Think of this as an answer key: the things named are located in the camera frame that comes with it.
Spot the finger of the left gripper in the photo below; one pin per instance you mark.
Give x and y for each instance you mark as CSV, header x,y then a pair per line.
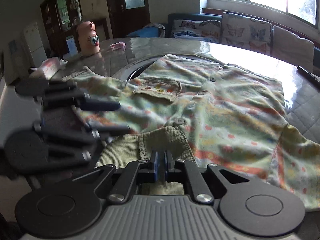
x,y
61,94
46,148

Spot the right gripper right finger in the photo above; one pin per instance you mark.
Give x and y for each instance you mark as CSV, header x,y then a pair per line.
x,y
248,205

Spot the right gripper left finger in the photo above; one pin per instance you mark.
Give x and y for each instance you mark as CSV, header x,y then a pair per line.
x,y
71,206

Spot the green patterned fleece child jacket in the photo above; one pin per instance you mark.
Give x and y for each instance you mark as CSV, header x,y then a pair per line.
x,y
206,112

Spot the tissue pack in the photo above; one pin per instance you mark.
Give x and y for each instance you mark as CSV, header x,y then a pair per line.
x,y
48,68

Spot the white refrigerator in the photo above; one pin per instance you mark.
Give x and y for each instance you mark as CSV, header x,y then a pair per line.
x,y
34,43

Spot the pink cartoon face container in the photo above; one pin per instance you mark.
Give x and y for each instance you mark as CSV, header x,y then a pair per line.
x,y
88,38

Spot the round induction cooktop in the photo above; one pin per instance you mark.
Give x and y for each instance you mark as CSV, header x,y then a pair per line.
x,y
135,68

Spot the dark display cabinet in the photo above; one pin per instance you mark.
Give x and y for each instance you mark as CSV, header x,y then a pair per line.
x,y
60,18

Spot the small pink object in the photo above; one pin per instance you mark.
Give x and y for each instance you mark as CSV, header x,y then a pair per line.
x,y
118,46

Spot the dark wooden door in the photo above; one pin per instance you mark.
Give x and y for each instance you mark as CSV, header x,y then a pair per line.
x,y
127,16

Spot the blue sofa bench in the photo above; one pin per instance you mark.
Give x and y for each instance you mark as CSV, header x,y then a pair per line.
x,y
164,29

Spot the black remote control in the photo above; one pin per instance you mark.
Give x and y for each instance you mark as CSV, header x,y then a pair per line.
x,y
309,76

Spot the plain beige cushion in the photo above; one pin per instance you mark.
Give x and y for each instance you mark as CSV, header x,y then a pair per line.
x,y
292,49

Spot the butterfly pattern cushion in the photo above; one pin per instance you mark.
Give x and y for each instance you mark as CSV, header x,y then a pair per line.
x,y
246,33

